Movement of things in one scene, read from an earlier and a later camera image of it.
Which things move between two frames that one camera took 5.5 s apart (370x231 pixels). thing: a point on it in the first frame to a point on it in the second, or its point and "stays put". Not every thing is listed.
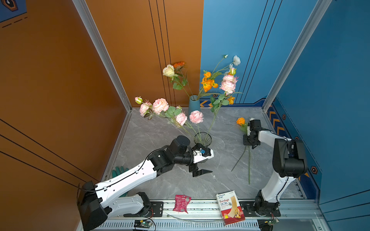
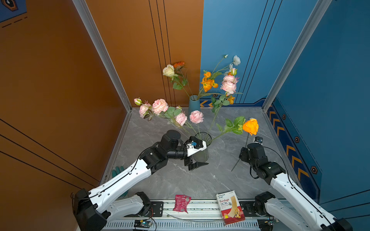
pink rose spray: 227,85 stays put
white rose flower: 168,70 stays put
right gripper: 245,142 to 244,152
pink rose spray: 160,106 stays put
